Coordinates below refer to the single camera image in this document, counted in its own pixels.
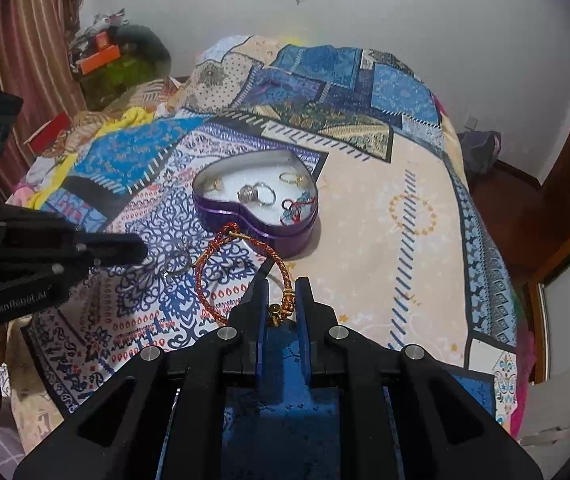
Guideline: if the red woven bracelet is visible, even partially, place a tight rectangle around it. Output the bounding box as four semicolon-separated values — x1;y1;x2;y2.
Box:
193;222;297;328

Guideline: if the red string beaded bracelet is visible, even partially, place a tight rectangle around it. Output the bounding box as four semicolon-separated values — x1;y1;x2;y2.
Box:
279;195;319;226

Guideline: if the red white box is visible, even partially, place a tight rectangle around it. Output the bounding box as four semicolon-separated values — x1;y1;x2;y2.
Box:
24;112;71;156

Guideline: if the green covered side table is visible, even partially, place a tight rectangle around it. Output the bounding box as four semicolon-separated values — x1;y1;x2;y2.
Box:
78;54;171;112

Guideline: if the purple heart tin box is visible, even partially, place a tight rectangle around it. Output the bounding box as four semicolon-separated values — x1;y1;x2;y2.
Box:
192;148;320;258

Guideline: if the patchwork blue quilt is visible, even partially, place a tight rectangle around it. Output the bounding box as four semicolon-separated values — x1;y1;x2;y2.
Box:
4;34;526;480

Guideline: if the orange box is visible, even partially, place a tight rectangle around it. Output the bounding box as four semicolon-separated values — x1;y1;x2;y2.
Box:
76;44;121;75

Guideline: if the striped brown curtain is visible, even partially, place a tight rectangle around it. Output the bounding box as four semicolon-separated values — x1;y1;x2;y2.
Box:
0;0;86;200

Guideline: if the dark bag on floor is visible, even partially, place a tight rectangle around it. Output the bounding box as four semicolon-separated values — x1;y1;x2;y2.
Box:
458;130;502;177

